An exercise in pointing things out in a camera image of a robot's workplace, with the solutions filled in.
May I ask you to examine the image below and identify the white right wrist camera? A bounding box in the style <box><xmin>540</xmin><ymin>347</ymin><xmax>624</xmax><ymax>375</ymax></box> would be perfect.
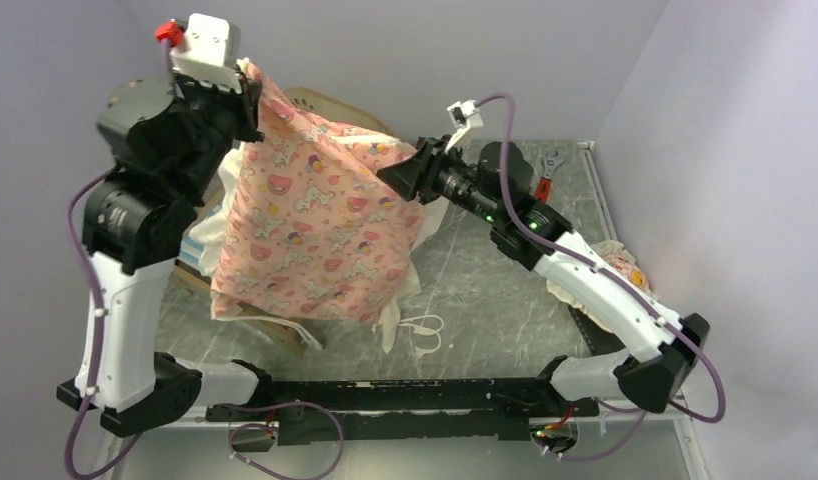
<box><xmin>445</xmin><ymin>100</ymin><xmax>484</xmax><ymax>152</ymax></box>

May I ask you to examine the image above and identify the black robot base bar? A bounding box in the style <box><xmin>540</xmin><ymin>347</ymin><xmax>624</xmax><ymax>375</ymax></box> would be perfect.
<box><xmin>205</xmin><ymin>377</ymin><xmax>599</xmax><ymax>446</ymax></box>

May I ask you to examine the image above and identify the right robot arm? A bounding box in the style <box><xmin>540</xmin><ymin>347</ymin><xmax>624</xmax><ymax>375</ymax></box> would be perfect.
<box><xmin>376</xmin><ymin>139</ymin><xmax>709</xmax><ymax>415</ymax></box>

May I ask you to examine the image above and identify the red handled adjustable wrench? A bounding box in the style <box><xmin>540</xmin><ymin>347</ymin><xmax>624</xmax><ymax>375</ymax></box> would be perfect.
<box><xmin>533</xmin><ymin>150</ymin><xmax>564</xmax><ymax>203</ymax></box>

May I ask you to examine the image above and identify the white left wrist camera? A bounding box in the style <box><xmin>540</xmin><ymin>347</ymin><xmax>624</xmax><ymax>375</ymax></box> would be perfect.
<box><xmin>170</xmin><ymin>13</ymin><xmax>242</xmax><ymax>94</ymax></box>

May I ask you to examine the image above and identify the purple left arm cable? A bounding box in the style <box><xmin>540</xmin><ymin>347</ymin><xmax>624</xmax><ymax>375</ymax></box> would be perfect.
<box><xmin>64</xmin><ymin>26</ymin><xmax>185</xmax><ymax>480</ymax></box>

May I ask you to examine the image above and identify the aluminium rail at table edge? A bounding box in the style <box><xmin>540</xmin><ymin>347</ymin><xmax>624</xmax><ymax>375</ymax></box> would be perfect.
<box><xmin>577</xmin><ymin>141</ymin><xmax>618</xmax><ymax>241</ymax></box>

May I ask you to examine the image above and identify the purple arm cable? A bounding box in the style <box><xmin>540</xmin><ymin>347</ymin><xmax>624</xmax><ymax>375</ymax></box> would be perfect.
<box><xmin>473</xmin><ymin>92</ymin><xmax>727</xmax><ymax>425</ymax></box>
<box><xmin>64</xmin><ymin>26</ymin><xmax>185</xmax><ymax>480</ymax></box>

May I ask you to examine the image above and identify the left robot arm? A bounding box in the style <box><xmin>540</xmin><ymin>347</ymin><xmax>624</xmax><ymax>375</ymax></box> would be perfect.
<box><xmin>56</xmin><ymin>67</ymin><xmax>273</xmax><ymax>438</ymax></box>

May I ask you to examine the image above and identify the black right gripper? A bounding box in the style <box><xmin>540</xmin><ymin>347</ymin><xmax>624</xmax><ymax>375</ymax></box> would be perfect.
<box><xmin>377</xmin><ymin>134</ymin><xmax>502</xmax><ymax>225</ymax></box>

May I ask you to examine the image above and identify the wooden pet bed frame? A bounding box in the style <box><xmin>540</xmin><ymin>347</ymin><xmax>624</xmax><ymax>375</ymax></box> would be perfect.
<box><xmin>171</xmin><ymin>87</ymin><xmax>391</xmax><ymax>358</ymax></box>

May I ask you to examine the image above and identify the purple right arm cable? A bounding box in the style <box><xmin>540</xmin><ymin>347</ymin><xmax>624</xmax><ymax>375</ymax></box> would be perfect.
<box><xmin>473</xmin><ymin>92</ymin><xmax>727</xmax><ymax>425</ymax></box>

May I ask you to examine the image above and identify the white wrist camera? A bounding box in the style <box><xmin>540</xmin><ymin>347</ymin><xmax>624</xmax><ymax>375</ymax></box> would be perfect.
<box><xmin>445</xmin><ymin>100</ymin><xmax>484</xmax><ymax>152</ymax></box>
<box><xmin>170</xmin><ymin>13</ymin><xmax>242</xmax><ymax>94</ymax></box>

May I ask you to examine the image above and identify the pink checkered duck pillow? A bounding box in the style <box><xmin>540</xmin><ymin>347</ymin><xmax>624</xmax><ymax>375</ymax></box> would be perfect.
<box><xmin>546</xmin><ymin>239</ymin><xmax>651</xmax><ymax>313</ymax></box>

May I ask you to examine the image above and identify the pink unicorn print mattress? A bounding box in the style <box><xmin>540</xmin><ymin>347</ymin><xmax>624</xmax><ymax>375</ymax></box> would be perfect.
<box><xmin>189</xmin><ymin>59</ymin><xmax>447</xmax><ymax>351</ymax></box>

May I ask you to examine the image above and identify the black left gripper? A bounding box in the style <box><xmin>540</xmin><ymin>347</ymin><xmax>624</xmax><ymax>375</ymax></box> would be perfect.
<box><xmin>175</xmin><ymin>61</ymin><xmax>268</xmax><ymax>196</ymax></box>

